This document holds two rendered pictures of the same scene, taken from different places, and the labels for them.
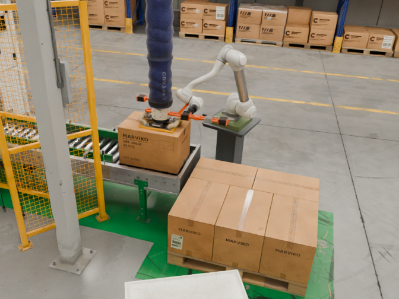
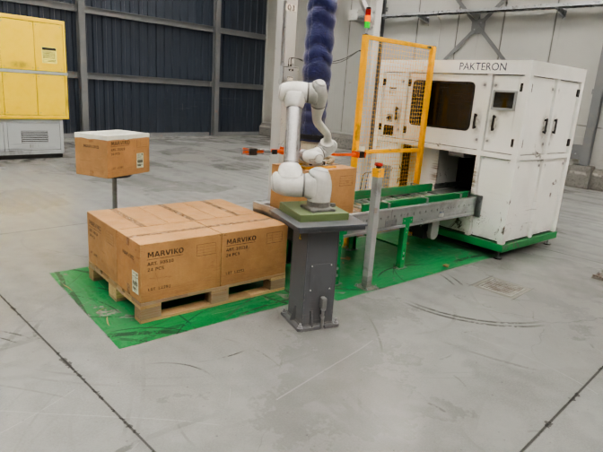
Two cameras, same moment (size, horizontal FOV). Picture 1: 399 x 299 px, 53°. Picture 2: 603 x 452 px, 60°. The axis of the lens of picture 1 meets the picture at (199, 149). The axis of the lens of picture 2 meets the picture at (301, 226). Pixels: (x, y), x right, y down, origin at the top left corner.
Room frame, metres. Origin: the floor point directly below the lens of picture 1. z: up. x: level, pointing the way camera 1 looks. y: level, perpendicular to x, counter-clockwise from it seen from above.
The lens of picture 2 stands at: (5.86, -3.17, 1.55)
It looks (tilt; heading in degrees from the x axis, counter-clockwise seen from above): 15 degrees down; 125
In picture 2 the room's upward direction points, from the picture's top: 4 degrees clockwise
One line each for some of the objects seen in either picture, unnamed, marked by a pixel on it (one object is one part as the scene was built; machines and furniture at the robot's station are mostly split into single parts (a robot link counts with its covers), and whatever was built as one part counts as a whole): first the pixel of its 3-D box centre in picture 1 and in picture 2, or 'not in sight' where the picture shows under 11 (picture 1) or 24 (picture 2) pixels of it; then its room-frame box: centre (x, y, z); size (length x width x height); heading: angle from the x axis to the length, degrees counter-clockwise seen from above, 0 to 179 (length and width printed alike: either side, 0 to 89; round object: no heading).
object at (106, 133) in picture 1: (67, 124); (423, 201); (4.02, 1.50, 0.60); 1.60 x 0.10 x 0.09; 75
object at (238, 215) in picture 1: (247, 212); (187, 242); (2.92, -0.47, 0.34); 1.20 x 1.00 x 0.40; 75
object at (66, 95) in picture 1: (56, 80); (288, 82); (2.68, 1.04, 1.62); 0.20 x 0.05 x 0.30; 75
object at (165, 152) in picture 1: (155, 141); (313, 189); (3.46, 0.44, 0.75); 0.60 x 0.40 x 0.40; 76
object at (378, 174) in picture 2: not in sight; (371, 229); (4.00, 0.52, 0.50); 0.07 x 0.07 x 1.00; 75
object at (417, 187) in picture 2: (38, 146); (380, 191); (3.50, 1.63, 0.60); 1.60 x 0.10 x 0.09; 75
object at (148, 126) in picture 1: (157, 126); not in sight; (3.35, 0.40, 0.97); 0.34 x 0.10 x 0.05; 76
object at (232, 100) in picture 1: (234, 102); (318, 184); (4.02, -0.36, 0.97); 0.18 x 0.16 x 0.22; 37
